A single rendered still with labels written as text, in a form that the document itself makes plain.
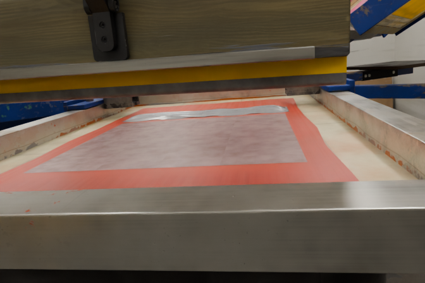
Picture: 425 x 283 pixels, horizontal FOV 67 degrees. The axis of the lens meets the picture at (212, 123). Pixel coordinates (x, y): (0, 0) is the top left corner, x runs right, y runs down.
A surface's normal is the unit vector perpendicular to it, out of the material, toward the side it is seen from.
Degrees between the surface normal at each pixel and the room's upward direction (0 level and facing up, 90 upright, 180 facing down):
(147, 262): 90
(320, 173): 0
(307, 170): 0
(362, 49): 90
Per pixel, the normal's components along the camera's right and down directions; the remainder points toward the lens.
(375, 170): -0.09, -0.98
